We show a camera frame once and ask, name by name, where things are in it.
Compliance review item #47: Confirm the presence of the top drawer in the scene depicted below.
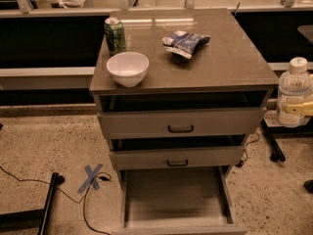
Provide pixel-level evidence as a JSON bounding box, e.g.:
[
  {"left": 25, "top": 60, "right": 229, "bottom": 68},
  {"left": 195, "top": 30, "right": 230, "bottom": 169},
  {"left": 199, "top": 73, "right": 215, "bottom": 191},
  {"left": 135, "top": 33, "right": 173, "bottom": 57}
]
[{"left": 98, "top": 108, "right": 266, "bottom": 139}]

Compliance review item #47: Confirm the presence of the blue tape cross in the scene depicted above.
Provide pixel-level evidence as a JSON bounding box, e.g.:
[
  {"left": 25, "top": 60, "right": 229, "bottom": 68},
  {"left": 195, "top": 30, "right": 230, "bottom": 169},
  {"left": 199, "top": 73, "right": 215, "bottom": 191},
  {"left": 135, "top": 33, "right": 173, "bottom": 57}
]
[{"left": 77, "top": 164, "right": 103, "bottom": 194}]

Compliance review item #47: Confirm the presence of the black stand leg left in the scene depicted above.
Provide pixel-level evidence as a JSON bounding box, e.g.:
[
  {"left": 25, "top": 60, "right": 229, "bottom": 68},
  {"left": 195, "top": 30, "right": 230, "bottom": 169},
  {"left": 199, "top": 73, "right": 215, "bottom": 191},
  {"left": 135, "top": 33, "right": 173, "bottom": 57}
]
[{"left": 0, "top": 172, "right": 65, "bottom": 235}]

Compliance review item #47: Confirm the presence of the black stand leg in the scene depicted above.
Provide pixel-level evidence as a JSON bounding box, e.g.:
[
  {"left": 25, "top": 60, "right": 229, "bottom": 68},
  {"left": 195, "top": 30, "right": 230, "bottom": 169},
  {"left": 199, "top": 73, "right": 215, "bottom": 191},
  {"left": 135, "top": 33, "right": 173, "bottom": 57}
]
[
  {"left": 259, "top": 117, "right": 313, "bottom": 164},
  {"left": 0, "top": 172, "right": 65, "bottom": 235}
]

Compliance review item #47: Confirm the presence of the black stand leg right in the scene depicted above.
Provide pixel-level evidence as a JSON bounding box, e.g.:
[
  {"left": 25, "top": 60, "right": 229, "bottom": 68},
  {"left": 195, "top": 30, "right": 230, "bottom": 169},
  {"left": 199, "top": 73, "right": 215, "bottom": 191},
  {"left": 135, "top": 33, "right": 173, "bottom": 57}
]
[{"left": 259, "top": 117, "right": 313, "bottom": 164}]

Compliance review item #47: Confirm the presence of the white bowl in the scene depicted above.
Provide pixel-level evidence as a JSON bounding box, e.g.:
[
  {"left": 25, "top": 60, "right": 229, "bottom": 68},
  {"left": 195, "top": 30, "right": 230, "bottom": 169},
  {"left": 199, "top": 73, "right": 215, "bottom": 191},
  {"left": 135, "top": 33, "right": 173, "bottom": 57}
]
[{"left": 106, "top": 52, "right": 150, "bottom": 87}]

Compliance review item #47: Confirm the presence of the blue white snack bag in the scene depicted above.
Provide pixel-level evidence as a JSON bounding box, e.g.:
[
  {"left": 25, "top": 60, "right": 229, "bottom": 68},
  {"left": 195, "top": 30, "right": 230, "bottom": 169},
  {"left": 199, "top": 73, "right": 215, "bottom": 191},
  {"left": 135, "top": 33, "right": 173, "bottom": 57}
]
[{"left": 162, "top": 30, "right": 210, "bottom": 59}]

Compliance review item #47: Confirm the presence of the black caster far right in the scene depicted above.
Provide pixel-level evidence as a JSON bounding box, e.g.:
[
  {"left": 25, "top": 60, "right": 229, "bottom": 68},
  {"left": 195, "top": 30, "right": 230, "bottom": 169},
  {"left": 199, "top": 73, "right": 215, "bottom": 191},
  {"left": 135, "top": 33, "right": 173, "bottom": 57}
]
[{"left": 303, "top": 179, "right": 313, "bottom": 193}]

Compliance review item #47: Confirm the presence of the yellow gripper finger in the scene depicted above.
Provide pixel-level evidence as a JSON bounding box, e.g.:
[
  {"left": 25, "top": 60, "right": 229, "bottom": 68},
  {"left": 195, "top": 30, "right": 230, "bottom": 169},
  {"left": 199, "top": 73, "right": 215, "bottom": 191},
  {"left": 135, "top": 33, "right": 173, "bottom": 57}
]
[{"left": 285, "top": 102, "right": 313, "bottom": 117}]

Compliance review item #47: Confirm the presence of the green soda can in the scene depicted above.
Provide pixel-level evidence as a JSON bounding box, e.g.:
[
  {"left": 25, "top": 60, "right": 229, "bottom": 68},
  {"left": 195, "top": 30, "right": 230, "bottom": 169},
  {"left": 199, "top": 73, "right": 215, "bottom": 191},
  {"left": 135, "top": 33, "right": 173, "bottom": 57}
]
[{"left": 105, "top": 17, "right": 126, "bottom": 56}]

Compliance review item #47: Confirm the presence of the clear plastic water bottle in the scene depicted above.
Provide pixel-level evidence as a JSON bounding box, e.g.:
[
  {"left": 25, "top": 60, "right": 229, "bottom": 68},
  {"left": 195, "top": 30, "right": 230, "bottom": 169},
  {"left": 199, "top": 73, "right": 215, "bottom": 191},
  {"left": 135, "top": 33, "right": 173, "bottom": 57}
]
[{"left": 277, "top": 57, "right": 311, "bottom": 127}]

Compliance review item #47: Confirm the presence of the middle drawer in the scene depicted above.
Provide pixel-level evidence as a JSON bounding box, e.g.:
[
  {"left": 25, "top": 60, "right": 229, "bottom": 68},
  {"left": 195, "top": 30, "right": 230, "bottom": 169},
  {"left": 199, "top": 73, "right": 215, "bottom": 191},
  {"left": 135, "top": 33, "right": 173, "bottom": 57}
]
[{"left": 110, "top": 146, "right": 245, "bottom": 170}]

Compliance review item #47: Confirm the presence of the open bottom drawer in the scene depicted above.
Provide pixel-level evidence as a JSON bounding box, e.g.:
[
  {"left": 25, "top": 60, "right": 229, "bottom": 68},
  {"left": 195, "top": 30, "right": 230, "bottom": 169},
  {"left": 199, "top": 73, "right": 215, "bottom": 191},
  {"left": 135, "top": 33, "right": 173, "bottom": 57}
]
[{"left": 112, "top": 166, "right": 247, "bottom": 235}]

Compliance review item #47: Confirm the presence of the black floor cable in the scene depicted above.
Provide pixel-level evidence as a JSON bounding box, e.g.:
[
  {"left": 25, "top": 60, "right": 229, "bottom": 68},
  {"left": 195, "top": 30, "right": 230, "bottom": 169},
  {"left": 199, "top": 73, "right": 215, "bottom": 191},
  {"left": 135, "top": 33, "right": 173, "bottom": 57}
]
[{"left": 0, "top": 164, "right": 113, "bottom": 235}]

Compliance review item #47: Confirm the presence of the grey drawer cabinet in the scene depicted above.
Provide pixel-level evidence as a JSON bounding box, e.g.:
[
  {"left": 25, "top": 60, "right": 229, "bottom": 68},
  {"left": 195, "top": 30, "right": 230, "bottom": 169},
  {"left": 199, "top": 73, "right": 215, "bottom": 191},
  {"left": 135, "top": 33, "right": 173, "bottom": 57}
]
[{"left": 88, "top": 7, "right": 280, "bottom": 235}]

